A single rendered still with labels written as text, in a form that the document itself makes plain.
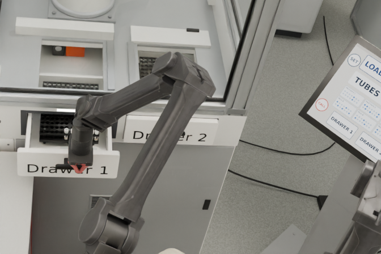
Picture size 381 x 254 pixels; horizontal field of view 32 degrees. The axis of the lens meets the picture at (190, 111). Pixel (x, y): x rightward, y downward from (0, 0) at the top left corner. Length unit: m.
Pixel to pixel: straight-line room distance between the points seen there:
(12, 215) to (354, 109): 1.07
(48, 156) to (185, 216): 0.74
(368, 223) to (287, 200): 2.08
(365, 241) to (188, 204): 1.38
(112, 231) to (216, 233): 1.63
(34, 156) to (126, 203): 0.63
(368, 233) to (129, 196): 0.50
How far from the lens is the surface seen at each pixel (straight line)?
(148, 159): 1.39
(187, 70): 1.39
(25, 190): 2.09
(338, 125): 2.14
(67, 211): 2.47
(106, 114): 1.71
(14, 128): 2.13
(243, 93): 2.06
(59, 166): 1.95
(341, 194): 2.41
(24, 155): 1.97
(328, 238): 2.59
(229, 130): 2.17
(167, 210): 2.49
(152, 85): 1.53
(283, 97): 3.66
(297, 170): 3.33
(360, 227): 1.14
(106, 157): 1.97
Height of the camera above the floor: 2.43
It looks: 45 degrees down
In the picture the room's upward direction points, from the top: 14 degrees clockwise
